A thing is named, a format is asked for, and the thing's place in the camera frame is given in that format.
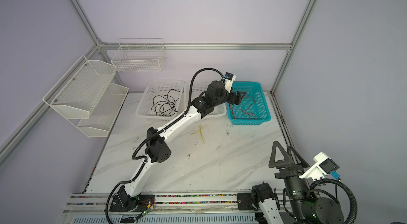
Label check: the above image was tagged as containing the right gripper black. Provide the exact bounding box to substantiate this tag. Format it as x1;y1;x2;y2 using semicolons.
264;140;310;224

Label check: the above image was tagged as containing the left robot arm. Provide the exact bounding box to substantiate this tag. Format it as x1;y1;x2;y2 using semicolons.
105;68;246;224

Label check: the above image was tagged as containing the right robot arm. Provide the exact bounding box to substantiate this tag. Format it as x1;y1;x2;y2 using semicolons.
237;141;358;224

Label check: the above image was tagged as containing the teal plastic basket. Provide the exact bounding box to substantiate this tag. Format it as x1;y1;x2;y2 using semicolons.
227;82;271;125

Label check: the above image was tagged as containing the middle white plastic basket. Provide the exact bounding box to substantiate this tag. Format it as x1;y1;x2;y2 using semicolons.
182;79;227;120

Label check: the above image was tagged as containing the white plastic basket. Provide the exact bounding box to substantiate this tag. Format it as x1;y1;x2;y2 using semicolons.
182;79;227;120
135;79;184;120

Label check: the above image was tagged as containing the left white plastic basket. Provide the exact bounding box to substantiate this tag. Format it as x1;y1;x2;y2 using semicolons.
135;79;184;120

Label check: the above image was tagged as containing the white mesh two-tier shelf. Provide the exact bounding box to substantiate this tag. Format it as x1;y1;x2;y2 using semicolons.
42;56;128;138

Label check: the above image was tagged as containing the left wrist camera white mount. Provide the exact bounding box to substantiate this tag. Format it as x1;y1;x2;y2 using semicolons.
224;72;236;93

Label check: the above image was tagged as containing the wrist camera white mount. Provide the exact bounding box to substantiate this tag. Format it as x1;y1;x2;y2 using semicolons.
224;72;236;93
299;152;341;181

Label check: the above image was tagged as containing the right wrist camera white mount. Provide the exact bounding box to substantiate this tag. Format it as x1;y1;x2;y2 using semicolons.
299;152;341;181

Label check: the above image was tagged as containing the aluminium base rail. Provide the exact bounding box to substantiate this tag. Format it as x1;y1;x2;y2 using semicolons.
59;191;266;224

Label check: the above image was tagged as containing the white wire wall basket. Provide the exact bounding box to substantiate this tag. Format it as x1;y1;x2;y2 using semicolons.
111;38;166;72

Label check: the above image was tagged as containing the aluminium frame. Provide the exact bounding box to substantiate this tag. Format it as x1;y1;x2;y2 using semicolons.
1;0;317;169

